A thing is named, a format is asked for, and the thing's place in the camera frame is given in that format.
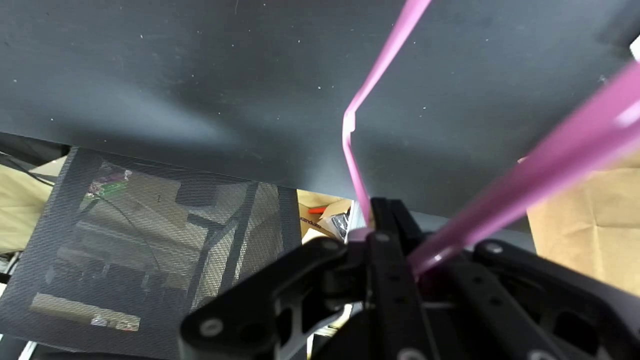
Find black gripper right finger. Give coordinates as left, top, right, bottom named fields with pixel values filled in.
left=392, top=196, right=640, bottom=360

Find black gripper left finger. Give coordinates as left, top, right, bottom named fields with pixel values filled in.
left=178, top=196, right=402, bottom=360

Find black mesh office chair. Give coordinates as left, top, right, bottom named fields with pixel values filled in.
left=0, top=146, right=302, bottom=358

